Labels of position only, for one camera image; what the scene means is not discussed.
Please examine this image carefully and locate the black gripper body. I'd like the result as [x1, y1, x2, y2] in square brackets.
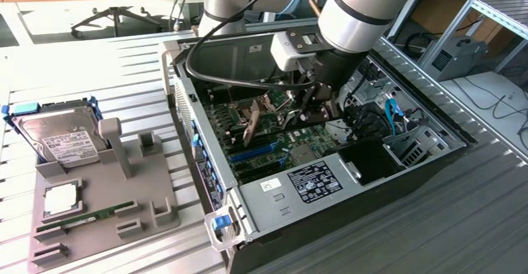
[310, 49, 370, 87]

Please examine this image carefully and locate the green graphics card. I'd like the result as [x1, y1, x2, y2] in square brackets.
[241, 98, 326, 147]

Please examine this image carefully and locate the silver socket cover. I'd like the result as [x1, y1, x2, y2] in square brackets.
[262, 88, 296, 114]

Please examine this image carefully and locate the green motherboard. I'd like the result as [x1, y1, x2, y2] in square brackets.
[201, 79, 342, 185]

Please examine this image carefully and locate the grey metal drive cage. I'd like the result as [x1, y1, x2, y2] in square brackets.
[341, 59, 398, 108]

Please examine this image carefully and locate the CPU socket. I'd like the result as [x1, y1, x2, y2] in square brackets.
[230, 100, 256, 123]

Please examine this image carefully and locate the silver chipset heatsink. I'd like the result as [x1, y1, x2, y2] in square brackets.
[290, 145, 314, 164]

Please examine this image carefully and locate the thin metal locking lever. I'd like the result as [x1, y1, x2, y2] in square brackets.
[224, 83, 238, 106]

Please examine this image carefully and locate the black RAM stick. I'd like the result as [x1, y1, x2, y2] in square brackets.
[228, 124, 249, 140]

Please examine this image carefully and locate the blue expansion slot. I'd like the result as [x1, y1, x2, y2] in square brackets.
[228, 143, 278, 164]

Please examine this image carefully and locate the grey metal disk bay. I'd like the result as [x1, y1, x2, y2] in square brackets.
[381, 125, 445, 167]

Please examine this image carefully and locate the grey power supply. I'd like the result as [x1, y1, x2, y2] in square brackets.
[237, 158, 364, 236]

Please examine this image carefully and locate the black grey PC case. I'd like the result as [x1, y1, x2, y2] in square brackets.
[162, 14, 478, 274]

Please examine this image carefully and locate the black office chair base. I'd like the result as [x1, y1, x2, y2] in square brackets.
[68, 6, 162, 39]

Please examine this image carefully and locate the grey parts rack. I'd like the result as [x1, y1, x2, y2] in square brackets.
[26, 116, 182, 273]

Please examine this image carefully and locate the silver hard disk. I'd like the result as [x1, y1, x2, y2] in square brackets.
[9, 105, 102, 168]

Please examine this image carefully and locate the green RAM stick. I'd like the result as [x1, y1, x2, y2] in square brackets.
[36, 203, 137, 229]

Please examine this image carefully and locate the silver CPU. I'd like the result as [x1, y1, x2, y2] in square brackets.
[42, 183, 81, 218]

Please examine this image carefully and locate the blue disk caddy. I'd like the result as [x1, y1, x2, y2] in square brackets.
[0, 96, 104, 166]

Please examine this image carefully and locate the black power wire bundle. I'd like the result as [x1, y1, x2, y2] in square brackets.
[341, 106, 390, 142]

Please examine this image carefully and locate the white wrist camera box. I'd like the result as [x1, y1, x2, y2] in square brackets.
[269, 28, 330, 71]

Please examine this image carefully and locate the blue SATA wire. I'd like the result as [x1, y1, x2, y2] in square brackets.
[382, 98, 404, 138]

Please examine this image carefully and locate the black plastic air duct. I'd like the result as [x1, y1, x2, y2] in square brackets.
[325, 139, 408, 187]

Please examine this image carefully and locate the coiled black cable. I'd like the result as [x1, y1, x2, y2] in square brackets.
[405, 32, 430, 54]

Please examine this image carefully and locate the black camera cable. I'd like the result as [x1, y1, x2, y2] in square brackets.
[184, 0, 321, 91]

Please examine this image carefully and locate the grey box black handle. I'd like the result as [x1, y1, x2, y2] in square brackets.
[418, 35, 490, 82]

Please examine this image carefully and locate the black floor cable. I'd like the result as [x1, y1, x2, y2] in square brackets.
[450, 77, 528, 132]

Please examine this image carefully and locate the aluminium frame table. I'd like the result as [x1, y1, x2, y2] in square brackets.
[416, 0, 528, 74]

